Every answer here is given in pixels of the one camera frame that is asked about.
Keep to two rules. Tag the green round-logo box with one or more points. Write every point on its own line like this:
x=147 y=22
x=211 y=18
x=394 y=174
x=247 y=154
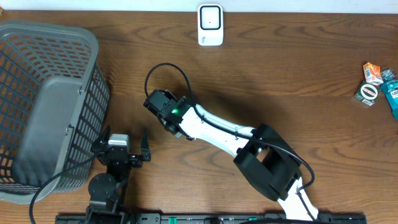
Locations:
x=367 y=93

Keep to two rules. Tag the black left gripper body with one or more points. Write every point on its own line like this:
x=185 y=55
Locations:
x=133 y=162

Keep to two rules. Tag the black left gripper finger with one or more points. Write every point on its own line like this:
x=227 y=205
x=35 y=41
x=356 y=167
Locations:
x=145 y=151
x=102 y=141

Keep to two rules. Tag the dark grey plastic basket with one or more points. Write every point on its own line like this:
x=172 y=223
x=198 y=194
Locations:
x=53 y=103

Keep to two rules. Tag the blue liquid bottle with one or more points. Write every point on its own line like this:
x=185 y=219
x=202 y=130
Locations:
x=389 y=88

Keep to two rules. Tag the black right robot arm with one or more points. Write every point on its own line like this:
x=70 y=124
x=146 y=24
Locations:
x=266 y=161

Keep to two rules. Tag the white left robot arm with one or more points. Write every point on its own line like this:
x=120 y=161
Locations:
x=107 y=190

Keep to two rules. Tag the white barcode scanner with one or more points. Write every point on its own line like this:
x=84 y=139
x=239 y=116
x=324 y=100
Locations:
x=210 y=24

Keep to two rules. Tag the orange tissue pack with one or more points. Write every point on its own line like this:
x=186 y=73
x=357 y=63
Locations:
x=372 y=74

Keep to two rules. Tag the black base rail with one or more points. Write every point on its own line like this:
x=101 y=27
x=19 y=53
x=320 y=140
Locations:
x=156 y=218

